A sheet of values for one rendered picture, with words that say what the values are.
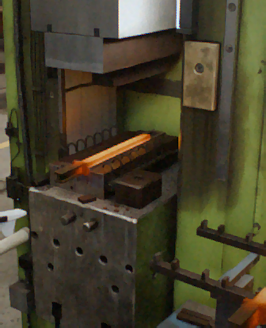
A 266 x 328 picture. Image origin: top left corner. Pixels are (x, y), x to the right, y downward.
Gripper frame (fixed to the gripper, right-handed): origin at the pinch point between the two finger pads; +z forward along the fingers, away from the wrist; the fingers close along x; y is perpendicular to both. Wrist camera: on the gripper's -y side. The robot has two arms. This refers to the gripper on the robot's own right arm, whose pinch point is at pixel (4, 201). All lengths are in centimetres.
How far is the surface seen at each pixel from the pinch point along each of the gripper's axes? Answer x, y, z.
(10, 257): -112, 100, 107
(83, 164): 1.6, -1.3, 29.4
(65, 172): 1.3, -1.2, 21.8
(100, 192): 6.6, 6.3, 30.7
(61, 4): -6, -44, 31
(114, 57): 7.6, -30.7, 35.7
